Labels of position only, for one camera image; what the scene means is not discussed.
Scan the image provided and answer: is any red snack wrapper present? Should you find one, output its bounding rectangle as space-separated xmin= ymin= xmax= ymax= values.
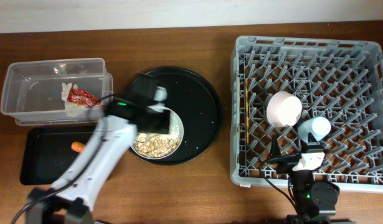
xmin=67 ymin=87 xmax=101 ymax=108

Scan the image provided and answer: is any round black tray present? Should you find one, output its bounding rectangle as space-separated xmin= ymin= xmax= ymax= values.
xmin=129 ymin=67 xmax=222 ymax=166

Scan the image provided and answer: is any clear plastic bin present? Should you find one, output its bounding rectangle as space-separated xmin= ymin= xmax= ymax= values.
xmin=1 ymin=58 xmax=113 ymax=126

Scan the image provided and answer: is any white tissue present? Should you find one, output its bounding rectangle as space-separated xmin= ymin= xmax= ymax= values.
xmin=61 ymin=83 xmax=85 ymax=117

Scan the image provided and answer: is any grey dishwasher rack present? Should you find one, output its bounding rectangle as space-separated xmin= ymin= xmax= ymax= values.
xmin=230 ymin=36 xmax=383 ymax=194

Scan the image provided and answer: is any blue cup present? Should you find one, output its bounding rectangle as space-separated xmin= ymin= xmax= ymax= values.
xmin=298 ymin=116 xmax=331 ymax=142

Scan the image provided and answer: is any white bowl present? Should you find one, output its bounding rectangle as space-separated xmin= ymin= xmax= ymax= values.
xmin=266 ymin=91 xmax=302 ymax=128

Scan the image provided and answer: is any orange sausage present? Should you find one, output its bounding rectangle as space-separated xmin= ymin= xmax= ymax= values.
xmin=71 ymin=142 xmax=85 ymax=153

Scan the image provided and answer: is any black rectangular tray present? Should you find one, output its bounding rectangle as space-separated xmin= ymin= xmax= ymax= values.
xmin=20 ymin=126 xmax=95 ymax=185

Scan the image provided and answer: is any grey plate with food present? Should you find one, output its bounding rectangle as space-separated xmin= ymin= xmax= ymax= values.
xmin=131 ymin=107 xmax=184 ymax=160

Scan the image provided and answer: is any wooden chopstick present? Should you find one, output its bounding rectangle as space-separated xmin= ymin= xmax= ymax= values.
xmin=245 ymin=78 xmax=249 ymax=144

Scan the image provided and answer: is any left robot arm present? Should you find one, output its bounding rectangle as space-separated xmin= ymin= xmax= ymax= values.
xmin=12 ymin=73 xmax=170 ymax=223

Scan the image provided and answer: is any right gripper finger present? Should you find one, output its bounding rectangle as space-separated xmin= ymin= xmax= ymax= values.
xmin=306 ymin=133 xmax=326 ymax=152
xmin=270 ymin=134 xmax=281 ymax=161

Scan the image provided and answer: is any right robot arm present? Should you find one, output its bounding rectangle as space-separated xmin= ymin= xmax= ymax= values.
xmin=268 ymin=133 xmax=340 ymax=223

